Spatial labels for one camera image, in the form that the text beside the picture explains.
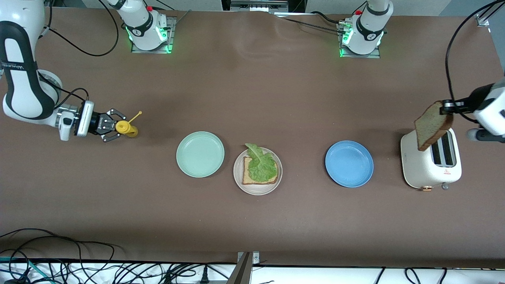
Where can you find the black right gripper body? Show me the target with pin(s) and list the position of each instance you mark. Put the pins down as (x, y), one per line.
(97, 123)

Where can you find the yellow mustard squeeze bottle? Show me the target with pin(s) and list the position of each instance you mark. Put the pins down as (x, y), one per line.
(125, 128)

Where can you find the brown bread slice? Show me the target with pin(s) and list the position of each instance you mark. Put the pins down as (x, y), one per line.
(246, 175)
(432, 126)

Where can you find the green lettuce leaf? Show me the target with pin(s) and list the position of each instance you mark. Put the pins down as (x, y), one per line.
(261, 165)

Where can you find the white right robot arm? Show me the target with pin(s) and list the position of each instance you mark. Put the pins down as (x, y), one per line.
(23, 98)

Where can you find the mint green plate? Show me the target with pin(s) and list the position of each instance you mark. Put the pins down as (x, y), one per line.
(200, 154)

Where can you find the blue plate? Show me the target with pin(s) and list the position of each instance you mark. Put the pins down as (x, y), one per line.
(349, 164)

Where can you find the beige plate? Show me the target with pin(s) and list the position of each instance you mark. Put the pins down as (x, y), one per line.
(258, 190)

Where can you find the white two-slot toaster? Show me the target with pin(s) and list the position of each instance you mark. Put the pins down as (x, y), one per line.
(414, 165)

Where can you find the black power plug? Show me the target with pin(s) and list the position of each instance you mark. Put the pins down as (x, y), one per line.
(204, 276)

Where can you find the grey metal fixture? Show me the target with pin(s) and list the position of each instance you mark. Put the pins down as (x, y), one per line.
(258, 5)

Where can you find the aluminium frame profile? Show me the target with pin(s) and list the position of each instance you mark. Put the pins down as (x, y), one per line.
(484, 17)

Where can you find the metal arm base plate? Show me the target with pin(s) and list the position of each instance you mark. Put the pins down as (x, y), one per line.
(375, 55)
(172, 35)

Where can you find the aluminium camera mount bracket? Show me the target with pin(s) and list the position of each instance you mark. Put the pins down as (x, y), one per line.
(242, 272)

